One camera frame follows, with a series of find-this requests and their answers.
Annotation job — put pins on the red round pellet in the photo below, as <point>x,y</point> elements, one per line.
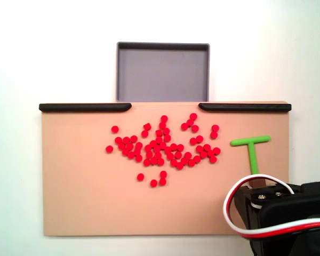
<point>138,158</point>
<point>167,150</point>
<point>164,118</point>
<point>153,144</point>
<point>167,137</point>
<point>121,145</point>
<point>153,183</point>
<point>184,126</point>
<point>170,155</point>
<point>193,141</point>
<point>216,151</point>
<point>144,133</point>
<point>131,155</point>
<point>173,146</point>
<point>174,162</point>
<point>213,159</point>
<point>215,128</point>
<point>207,147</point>
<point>147,162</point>
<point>163,174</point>
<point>158,155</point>
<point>163,145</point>
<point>193,116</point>
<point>115,129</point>
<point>190,122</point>
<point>177,155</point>
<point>191,163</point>
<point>140,177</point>
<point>203,154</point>
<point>149,155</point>
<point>179,166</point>
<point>118,140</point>
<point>197,159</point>
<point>156,149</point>
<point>187,155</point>
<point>109,149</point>
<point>180,147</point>
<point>137,151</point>
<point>126,140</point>
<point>148,148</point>
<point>159,139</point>
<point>147,126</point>
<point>166,131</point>
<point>199,138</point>
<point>162,182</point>
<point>139,145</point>
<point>162,125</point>
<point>154,160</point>
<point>199,148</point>
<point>184,161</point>
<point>129,146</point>
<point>160,161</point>
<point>210,153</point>
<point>195,128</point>
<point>159,132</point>
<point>214,135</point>
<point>125,152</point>
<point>133,138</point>

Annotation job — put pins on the beige rectangular board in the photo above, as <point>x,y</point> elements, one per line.
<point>82,173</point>

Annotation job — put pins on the grey rectangular plastic tray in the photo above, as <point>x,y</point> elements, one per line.
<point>162,74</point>

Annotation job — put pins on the black edge rail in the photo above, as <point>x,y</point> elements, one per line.
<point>245,107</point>
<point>82,107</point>

